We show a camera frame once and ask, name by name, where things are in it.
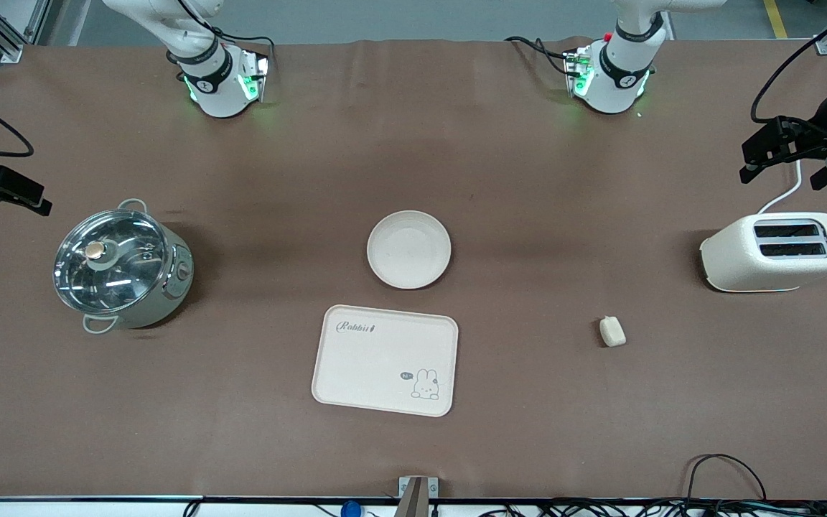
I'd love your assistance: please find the cream two-slot toaster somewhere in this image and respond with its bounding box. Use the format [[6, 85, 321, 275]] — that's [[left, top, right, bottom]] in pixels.
[[699, 212, 827, 293]]

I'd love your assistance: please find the pale green electric pot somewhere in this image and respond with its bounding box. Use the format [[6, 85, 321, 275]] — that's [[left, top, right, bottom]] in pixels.
[[52, 199, 195, 335]]

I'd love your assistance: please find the metal table edge bracket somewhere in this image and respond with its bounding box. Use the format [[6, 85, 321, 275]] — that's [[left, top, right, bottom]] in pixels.
[[398, 476, 439, 517]]

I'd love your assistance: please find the round cream plate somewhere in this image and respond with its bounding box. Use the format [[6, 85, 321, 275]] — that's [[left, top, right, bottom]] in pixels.
[[367, 210, 452, 290]]

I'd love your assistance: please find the black cable bundle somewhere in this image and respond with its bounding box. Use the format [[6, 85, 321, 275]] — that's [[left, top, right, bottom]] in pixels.
[[478, 497, 827, 517]]

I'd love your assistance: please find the glass pot lid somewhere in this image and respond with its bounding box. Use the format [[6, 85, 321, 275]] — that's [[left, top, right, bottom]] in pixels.
[[53, 209, 172, 315]]

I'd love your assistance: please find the cream rabbit print tray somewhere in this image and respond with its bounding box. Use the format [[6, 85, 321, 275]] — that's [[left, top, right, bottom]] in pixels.
[[311, 304, 459, 418]]

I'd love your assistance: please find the small cream bun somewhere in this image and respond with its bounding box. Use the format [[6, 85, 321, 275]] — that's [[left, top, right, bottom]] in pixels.
[[599, 315, 627, 348]]

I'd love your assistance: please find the white toaster cable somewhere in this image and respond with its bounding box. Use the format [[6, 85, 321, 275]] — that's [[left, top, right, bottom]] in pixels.
[[757, 159, 804, 215]]

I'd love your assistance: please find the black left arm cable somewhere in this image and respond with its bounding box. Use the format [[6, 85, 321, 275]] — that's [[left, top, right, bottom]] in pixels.
[[750, 0, 827, 124]]

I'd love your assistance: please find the brown table cover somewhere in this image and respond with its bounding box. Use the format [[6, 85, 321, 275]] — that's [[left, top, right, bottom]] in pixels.
[[0, 38, 827, 501]]

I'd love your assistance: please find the black looped cable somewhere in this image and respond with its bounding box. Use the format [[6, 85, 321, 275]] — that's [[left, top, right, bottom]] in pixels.
[[685, 453, 767, 503]]

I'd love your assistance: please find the black base cable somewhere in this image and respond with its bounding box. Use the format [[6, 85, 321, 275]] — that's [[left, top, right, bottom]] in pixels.
[[209, 25, 276, 58], [505, 35, 574, 76]]

